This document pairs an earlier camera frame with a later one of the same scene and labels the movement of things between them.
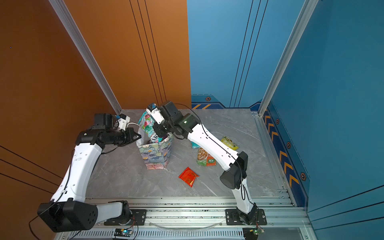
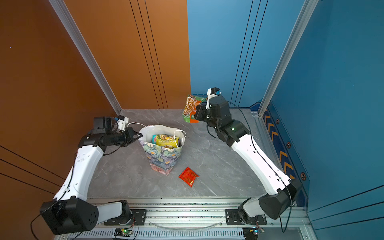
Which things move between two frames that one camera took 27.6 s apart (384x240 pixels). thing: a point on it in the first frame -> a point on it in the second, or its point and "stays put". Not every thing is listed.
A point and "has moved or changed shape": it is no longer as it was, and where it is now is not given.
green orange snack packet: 204,159 -> 189,108
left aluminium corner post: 82,44 stays put
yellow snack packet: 229,143 has moved or changed shape
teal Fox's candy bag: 145,122 has moved or changed shape
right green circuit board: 256,231 stays put
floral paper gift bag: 156,154 has moved or changed shape
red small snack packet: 188,176 stays put
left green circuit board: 123,232 stays put
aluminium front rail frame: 197,218 stays put
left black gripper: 130,132 stays put
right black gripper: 157,127 -> 200,110
